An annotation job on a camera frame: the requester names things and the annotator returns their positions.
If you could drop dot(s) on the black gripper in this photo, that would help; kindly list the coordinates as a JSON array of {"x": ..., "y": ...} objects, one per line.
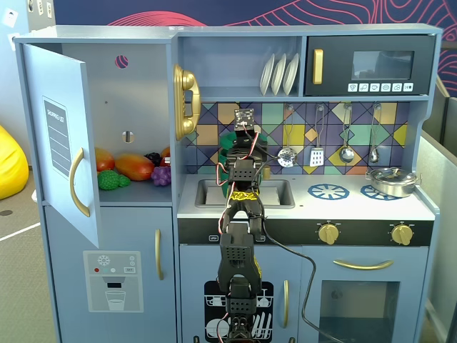
[{"x": 245, "y": 142}]

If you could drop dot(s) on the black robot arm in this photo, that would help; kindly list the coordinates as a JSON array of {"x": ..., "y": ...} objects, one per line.
[{"x": 237, "y": 261}]

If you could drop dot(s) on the steel pot lid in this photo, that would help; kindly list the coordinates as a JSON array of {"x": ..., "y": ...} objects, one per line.
[{"x": 391, "y": 175}]

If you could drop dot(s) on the gold faucet knob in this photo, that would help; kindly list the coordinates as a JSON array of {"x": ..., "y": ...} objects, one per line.
[{"x": 266, "y": 172}]

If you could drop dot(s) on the green printed container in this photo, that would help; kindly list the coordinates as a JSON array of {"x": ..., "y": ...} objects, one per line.
[{"x": 222, "y": 171}]

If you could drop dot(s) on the steel skimmer spoon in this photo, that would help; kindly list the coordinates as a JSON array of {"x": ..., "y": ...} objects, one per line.
[{"x": 287, "y": 158}]

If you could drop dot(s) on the grey sink basin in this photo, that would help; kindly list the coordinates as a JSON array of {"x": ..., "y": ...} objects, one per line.
[{"x": 285, "y": 194}]

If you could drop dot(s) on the steel slotted spatula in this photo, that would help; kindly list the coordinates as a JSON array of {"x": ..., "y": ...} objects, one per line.
[{"x": 316, "y": 158}]

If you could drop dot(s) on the white toy plate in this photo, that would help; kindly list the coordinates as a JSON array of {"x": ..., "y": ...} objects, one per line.
[
  {"x": 278, "y": 74},
  {"x": 291, "y": 73},
  {"x": 266, "y": 75}
]

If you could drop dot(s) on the orange toy fruit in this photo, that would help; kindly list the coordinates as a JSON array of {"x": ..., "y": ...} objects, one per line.
[{"x": 165, "y": 152}]

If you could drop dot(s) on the purple toy grapes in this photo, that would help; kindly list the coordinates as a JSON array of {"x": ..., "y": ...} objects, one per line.
[{"x": 161, "y": 176}]

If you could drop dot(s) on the gold toy telephone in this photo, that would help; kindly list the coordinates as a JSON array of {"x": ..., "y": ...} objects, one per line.
[{"x": 185, "y": 82}]

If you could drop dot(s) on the dark toy blackberry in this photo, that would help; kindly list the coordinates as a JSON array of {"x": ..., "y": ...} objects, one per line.
[{"x": 153, "y": 157}]

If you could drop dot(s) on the steel ladle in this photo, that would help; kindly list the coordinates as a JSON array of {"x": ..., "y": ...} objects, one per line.
[{"x": 346, "y": 154}]

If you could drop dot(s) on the large toy mango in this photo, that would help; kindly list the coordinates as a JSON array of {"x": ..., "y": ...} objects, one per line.
[{"x": 134, "y": 167}]

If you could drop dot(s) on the gold stove knob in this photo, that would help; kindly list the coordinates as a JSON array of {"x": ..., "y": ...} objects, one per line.
[
  {"x": 328, "y": 234},
  {"x": 402, "y": 235}
]

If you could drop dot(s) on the blue toy kitchen unit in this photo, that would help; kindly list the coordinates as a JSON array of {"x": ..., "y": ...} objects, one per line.
[{"x": 235, "y": 32}]

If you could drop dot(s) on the black toy microwave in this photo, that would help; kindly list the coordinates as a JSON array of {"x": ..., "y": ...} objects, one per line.
[{"x": 335, "y": 64}]

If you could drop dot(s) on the steel serving spoon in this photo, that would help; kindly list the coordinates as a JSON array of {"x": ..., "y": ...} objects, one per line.
[{"x": 373, "y": 155}]

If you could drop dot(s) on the green toy broccoli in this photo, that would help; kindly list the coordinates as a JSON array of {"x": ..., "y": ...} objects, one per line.
[{"x": 108, "y": 179}]

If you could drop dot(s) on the small toy mango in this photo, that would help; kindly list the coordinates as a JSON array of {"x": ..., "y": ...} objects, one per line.
[{"x": 104, "y": 160}]

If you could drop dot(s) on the blue freezer door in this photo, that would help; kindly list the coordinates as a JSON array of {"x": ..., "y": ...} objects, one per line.
[{"x": 118, "y": 228}]

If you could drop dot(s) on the steel cooking pot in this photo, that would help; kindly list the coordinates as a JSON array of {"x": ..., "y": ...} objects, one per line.
[{"x": 392, "y": 188}]

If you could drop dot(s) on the blue oven door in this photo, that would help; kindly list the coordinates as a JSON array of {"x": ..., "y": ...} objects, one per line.
[{"x": 357, "y": 257}]

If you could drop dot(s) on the black dishwasher sticker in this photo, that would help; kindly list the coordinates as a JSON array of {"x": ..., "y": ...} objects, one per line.
[{"x": 212, "y": 314}]

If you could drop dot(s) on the grey shopping list sticker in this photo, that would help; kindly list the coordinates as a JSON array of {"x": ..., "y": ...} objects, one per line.
[{"x": 57, "y": 139}]

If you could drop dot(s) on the grey partition panel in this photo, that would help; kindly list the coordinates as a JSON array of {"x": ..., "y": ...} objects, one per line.
[{"x": 437, "y": 157}]

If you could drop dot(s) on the grey water dispenser sticker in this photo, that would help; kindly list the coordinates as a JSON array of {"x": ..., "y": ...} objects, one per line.
[{"x": 114, "y": 289}]

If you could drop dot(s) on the blue fridge door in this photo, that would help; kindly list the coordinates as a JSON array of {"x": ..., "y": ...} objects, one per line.
[{"x": 53, "y": 78}]

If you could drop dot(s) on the yellow beanbag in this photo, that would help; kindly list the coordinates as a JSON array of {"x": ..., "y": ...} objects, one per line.
[{"x": 10, "y": 168}]

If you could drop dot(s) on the small wrist camera board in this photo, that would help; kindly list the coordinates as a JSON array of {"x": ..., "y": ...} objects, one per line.
[{"x": 244, "y": 118}]

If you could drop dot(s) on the white wall socket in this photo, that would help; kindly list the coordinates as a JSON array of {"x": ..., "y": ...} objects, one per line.
[{"x": 9, "y": 17}]

